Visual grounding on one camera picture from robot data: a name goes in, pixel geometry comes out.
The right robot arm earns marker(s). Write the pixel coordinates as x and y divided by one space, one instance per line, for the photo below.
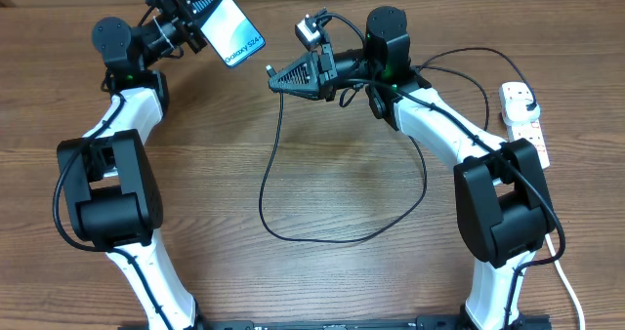
503 206

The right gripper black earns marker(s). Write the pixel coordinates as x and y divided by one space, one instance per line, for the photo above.
321 72

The Samsung Galaxy smartphone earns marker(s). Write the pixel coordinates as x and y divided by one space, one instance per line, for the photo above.
232 35

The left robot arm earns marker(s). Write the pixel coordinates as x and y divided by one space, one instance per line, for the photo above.
106 199

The white USB charger plug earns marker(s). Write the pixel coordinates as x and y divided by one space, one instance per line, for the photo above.
516 113

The white power strip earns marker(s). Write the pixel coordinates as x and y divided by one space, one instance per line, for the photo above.
530 131

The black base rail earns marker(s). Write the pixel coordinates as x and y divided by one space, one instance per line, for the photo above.
332 325

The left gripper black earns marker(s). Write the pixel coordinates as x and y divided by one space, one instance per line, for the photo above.
194 3

